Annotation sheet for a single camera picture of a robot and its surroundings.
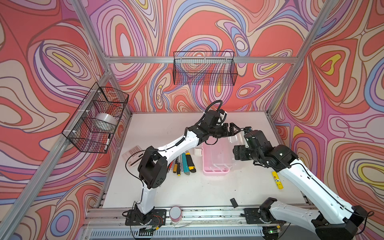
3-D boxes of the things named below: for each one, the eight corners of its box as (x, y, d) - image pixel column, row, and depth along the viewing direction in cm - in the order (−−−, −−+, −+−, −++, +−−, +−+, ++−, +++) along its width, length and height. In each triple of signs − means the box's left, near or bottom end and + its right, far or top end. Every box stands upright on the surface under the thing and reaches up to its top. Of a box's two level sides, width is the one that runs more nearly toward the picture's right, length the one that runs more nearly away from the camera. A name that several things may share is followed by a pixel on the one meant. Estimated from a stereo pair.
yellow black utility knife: (191, 173, 90) (191, 172, 89) (183, 153, 99) (183, 152, 98) (197, 171, 91) (197, 170, 90) (188, 151, 100) (188, 150, 99)
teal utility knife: (184, 176, 89) (184, 174, 88) (180, 155, 99) (180, 153, 97) (190, 174, 90) (190, 173, 88) (185, 153, 99) (185, 152, 98)
